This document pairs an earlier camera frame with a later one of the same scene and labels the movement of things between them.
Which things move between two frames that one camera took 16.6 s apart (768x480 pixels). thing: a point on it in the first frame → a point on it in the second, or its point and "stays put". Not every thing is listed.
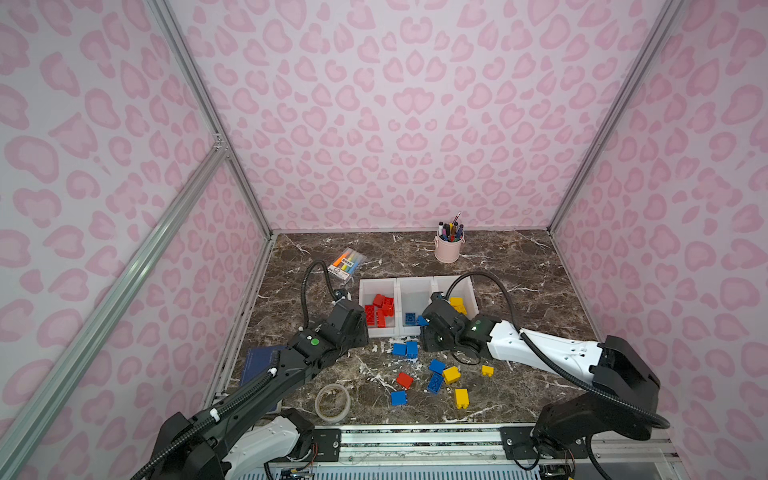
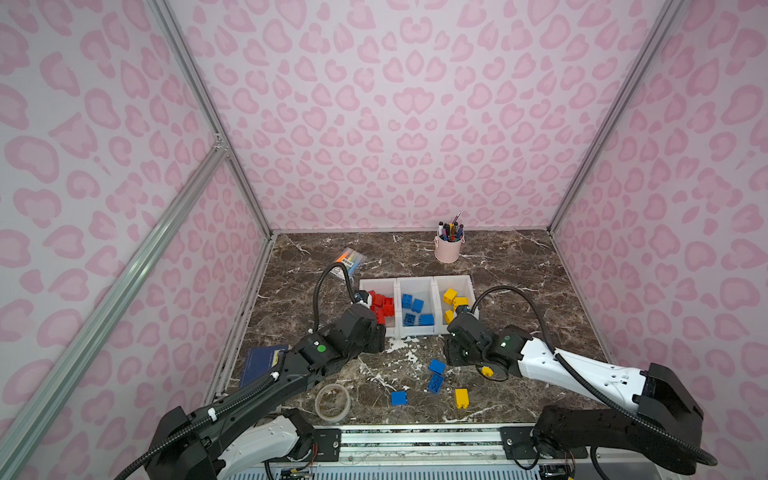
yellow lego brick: (462, 398) stays put
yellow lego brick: (459, 305) stays put
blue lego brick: (412, 348) → (418, 305)
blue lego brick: (435, 382) stays put
